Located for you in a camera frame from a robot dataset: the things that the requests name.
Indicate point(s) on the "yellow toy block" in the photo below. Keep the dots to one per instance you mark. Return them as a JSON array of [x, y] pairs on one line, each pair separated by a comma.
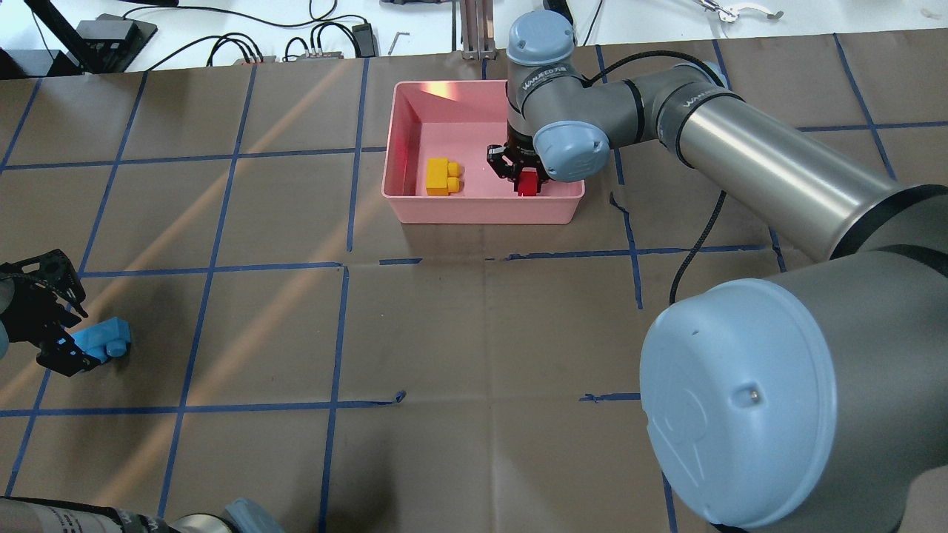
[[442, 177]]

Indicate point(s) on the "pink plastic box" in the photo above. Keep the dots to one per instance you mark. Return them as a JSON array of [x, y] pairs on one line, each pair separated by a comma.
[[458, 121]]

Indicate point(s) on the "aluminium frame post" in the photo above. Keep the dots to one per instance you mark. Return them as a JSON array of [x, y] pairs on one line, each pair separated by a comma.
[[477, 30]]

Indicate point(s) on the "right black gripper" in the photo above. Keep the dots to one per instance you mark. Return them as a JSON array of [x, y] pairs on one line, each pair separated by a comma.
[[512, 158]]

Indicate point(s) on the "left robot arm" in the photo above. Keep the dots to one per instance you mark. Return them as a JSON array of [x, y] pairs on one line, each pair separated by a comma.
[[43, 515]]

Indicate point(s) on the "blue toy block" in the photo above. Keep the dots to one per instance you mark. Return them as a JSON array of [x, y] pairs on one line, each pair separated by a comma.
[[105, 341]]

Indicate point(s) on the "red toy block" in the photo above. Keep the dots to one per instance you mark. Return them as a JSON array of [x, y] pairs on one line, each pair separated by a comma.
[[528, 183]]

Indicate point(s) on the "black power adapter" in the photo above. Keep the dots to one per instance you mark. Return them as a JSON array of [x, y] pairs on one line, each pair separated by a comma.
[[365, 40]]

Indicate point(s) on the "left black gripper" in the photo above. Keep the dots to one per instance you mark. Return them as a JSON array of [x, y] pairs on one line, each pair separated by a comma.
[[29, 309]]

